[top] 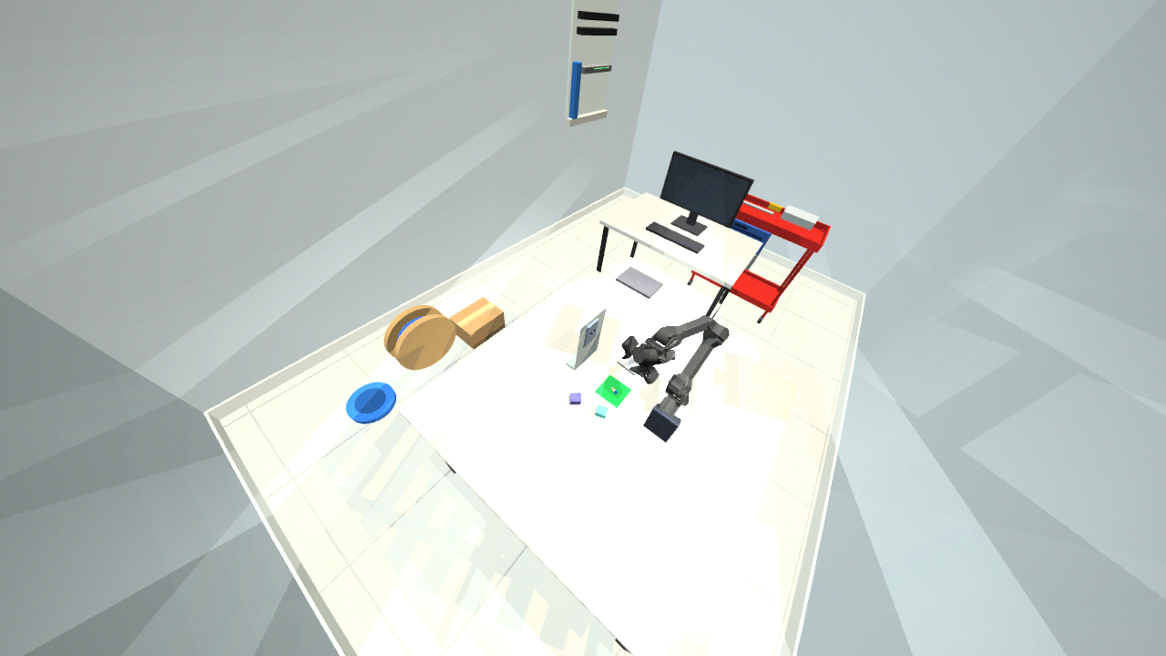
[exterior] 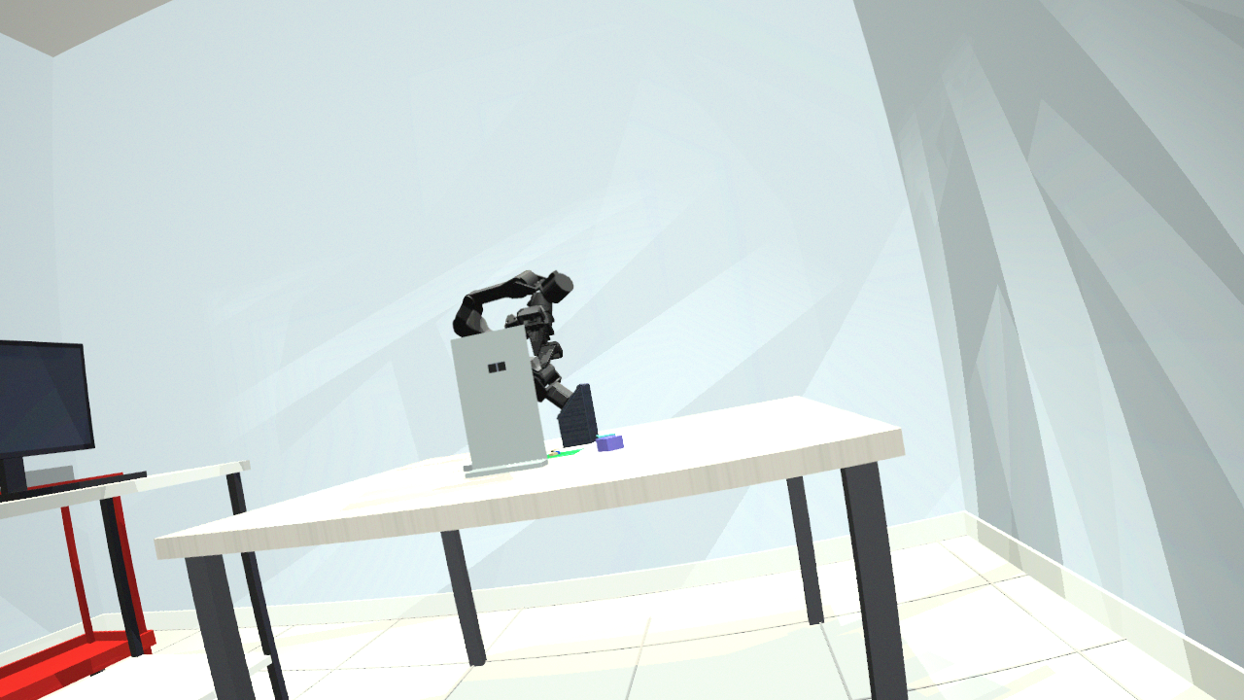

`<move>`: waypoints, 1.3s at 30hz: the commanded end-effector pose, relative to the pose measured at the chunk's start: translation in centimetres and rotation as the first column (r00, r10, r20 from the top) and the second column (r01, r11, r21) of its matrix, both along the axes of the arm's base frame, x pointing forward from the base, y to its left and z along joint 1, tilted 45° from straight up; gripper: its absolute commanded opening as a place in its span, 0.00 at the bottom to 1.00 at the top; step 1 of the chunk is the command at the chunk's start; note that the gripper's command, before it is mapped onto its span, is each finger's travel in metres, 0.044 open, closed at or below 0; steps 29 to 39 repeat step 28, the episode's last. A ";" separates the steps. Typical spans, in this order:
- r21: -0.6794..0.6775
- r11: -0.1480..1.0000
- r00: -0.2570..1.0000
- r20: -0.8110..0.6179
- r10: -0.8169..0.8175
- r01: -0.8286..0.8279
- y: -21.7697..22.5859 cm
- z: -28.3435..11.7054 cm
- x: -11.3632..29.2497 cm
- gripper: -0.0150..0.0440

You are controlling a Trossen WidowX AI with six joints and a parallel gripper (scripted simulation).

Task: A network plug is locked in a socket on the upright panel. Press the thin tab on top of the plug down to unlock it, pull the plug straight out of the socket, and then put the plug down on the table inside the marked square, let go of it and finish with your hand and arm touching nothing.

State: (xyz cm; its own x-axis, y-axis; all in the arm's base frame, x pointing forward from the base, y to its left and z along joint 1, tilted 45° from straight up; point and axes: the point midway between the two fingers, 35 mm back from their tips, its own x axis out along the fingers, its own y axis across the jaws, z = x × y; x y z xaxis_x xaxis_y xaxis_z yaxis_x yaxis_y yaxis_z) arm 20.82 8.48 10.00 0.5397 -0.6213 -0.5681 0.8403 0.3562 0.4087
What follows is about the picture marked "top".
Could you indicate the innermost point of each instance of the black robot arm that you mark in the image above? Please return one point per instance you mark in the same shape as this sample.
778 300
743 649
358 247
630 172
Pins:
680 385

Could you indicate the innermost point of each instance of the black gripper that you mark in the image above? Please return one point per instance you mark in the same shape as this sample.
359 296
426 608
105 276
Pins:
649 370

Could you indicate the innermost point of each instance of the green square zone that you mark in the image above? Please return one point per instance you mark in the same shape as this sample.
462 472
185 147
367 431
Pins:
605 391

